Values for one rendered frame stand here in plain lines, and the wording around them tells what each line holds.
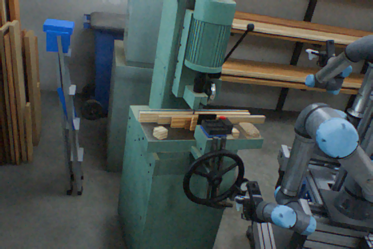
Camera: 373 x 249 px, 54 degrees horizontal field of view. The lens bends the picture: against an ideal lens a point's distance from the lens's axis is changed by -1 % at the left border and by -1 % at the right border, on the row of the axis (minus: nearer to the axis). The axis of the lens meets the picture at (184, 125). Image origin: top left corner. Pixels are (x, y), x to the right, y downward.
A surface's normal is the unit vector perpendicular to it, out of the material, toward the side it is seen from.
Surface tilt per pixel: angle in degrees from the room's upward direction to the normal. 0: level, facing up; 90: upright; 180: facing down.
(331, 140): 86
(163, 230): 90
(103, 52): 94
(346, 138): 85
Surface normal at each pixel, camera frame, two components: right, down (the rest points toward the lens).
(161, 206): 0.33, 0.48
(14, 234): 0.18, -0.87
